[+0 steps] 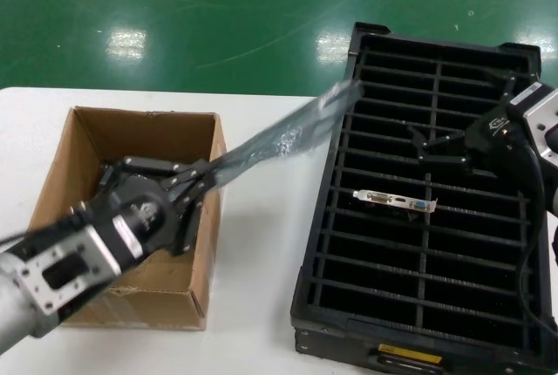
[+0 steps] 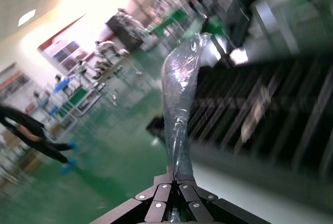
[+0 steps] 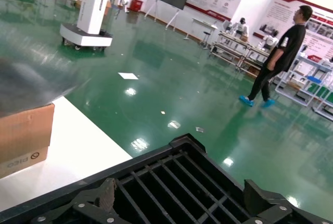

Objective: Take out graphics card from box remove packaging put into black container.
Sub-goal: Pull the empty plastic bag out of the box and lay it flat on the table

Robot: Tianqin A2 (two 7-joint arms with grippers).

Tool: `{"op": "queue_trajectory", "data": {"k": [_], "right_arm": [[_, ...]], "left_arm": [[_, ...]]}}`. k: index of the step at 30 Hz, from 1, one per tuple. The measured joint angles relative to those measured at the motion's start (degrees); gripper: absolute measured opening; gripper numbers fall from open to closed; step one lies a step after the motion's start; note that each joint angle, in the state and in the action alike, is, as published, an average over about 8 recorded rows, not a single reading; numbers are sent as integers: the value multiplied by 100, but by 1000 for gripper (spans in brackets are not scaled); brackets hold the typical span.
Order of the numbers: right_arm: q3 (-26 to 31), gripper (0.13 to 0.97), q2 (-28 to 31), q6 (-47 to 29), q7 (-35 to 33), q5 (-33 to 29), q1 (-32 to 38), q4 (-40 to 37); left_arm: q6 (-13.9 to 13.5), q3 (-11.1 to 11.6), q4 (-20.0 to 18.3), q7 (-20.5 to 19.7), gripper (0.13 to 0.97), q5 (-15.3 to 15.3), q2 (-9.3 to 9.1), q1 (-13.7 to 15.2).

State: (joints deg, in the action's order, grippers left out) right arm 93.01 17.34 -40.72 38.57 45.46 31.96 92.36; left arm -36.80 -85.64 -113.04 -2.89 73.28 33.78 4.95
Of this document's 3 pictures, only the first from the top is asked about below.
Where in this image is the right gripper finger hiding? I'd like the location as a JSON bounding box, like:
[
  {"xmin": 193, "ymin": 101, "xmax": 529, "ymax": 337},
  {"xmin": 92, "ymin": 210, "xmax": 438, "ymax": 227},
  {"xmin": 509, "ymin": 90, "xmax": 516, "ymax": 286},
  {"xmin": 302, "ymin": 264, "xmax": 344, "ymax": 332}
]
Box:
[
  {"xmin": 407, "ymin": 124, "xmax": 474, "ymax": 167},
  {"xmin": 496, "ymin": 70, "xmax": 520, "ymax": 108}
]

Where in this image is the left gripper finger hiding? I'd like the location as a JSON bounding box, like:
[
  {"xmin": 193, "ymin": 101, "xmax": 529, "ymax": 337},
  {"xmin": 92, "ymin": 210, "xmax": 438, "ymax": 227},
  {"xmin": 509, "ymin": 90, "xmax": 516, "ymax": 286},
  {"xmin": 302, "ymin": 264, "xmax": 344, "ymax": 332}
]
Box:
[
  {"xmin": 99, "ymin": 155, "xmax": 213, "ymax": 195},
  {"xmin": 167, "ymin": 174, "xmax": 215, "ymax": 258}
]

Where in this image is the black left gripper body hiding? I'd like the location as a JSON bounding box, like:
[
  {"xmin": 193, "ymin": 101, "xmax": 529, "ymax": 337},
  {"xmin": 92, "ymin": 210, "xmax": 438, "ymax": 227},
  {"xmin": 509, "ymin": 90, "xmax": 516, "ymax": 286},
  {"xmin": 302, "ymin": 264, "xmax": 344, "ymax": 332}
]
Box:
[{"xmin": 69, "ymin": 176, "xmax": 182, "ymax": 254}]

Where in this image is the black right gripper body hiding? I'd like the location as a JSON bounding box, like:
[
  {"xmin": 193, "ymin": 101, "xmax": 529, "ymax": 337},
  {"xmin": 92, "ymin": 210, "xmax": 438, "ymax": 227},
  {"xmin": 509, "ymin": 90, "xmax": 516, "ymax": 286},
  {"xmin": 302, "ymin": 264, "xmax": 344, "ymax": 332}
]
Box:
[{"xmin": 461, "ymin": 104, "xmax": 531, "ymax": 175}]

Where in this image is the black graphics card silver bracket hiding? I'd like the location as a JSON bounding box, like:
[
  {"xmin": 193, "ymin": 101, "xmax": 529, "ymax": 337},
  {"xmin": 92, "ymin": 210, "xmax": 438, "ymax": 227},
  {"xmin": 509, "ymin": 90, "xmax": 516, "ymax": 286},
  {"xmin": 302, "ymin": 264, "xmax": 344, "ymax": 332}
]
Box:
[{"xmin": 351, "ymin": 188, "xmax": 439, "ymax": 224}]

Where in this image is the clear antistatic plastic bag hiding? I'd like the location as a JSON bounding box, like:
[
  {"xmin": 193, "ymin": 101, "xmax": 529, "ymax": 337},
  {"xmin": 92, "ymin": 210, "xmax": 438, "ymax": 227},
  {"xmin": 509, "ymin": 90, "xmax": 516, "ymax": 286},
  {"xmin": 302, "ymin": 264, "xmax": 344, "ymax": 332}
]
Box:
[{"xmin": 208, "ymin": 79, "xmax": 366, "ymax": 196}]

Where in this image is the brown cardboard box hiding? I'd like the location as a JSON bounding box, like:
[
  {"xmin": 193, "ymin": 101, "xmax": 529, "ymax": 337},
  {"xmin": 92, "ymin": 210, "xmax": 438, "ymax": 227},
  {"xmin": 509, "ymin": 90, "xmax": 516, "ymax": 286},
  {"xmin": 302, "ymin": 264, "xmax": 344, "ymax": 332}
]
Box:
[{"xmin": 25, "ymin": 106, "xmax": 228, "ymax": 331}]

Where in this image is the black slotted plastic container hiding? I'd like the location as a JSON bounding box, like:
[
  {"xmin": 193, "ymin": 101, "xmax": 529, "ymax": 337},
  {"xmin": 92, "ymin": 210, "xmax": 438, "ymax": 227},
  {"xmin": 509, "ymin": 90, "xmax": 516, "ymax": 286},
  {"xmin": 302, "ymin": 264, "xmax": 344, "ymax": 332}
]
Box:
[{"xmin": 289, "ymin": 21, "xmax": 558, "ymax": 375}]

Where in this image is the right wrist camera silver mount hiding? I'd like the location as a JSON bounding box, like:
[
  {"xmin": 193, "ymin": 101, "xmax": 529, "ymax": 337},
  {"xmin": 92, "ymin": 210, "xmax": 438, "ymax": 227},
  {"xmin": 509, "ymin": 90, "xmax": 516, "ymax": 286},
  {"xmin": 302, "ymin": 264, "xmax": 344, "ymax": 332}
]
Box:
[{"xmin": 507, "ymin": 82, "xmax": 558, "ymax": 162}]

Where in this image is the wrist camera silver mount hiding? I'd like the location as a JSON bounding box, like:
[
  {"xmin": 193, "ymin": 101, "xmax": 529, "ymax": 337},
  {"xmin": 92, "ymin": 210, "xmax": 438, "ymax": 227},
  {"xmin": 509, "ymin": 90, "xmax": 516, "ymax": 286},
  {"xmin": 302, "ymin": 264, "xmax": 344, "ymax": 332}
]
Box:
[
  {"xmin": 17, "ymin": 213, "xmax": 147, "ymax": 318},
  {"xmin": 507, "ymin": 82, "xmax": 558, "ymax": 162}
]

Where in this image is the left wrist camera silver mount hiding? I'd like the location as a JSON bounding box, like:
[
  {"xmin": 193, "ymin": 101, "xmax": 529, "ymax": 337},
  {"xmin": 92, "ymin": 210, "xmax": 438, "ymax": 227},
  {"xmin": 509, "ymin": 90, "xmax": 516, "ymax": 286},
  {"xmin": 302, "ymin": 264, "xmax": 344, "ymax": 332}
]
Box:
[{"xmin": 17, "ymin": 213, "xmax": 147, "ymax": 318}]

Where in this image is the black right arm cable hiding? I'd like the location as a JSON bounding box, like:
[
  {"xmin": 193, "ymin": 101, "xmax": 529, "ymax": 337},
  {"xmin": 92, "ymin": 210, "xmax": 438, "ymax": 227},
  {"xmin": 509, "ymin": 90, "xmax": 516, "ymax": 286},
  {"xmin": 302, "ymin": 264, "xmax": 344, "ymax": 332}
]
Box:
[{"xmin": 500, "ymin": 128, "xmax": 558, "ymax": 363}]

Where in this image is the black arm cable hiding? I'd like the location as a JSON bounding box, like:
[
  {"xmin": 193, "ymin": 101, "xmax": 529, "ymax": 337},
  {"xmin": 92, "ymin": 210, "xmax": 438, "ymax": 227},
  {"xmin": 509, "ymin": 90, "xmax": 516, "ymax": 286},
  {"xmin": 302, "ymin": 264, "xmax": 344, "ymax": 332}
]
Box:
[
  {"xmin": 0, "ymin": 207, "xmax": 88, "ymax": 248},
  {"xmin": 500, "ymin": 128, "xmax": 558, "ymax": 363}
]

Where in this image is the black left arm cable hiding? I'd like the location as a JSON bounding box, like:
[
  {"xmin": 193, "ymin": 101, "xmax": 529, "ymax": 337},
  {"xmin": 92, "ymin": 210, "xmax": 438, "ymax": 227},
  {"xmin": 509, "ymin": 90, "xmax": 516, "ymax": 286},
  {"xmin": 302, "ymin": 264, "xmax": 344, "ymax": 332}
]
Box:
[{"xmin": 0, "ymin": 207, "xmax": 88, "ymax": 248}]

